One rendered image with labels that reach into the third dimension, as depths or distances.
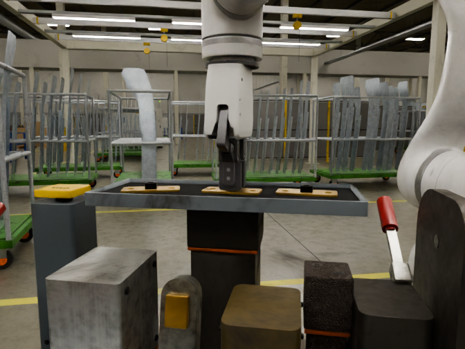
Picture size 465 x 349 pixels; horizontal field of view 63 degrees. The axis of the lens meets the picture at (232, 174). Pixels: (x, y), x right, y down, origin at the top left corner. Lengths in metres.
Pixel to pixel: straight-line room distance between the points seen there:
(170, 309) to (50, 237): 0.30
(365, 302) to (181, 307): 0.18
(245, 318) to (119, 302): 0.12
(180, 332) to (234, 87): 0.29
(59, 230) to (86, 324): 0.24
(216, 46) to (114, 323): 0.35
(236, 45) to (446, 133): 0.42
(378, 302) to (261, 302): 0.12
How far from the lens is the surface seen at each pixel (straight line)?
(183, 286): 0.39
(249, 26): 0.53
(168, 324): 0.39
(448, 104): 0.74
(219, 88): 0.50
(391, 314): 0.41
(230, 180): 0.53
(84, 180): 7.22
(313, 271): 0.43
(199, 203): 0.49
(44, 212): 0.64
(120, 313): 0.40
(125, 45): 11.64
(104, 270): 0.42
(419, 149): 0.77
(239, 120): 0.50
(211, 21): 0.53
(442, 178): 0.71
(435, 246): 0.45
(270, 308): 0.40
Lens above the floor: 1.26
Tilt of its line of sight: 8 degrees down
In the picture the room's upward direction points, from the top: straight up
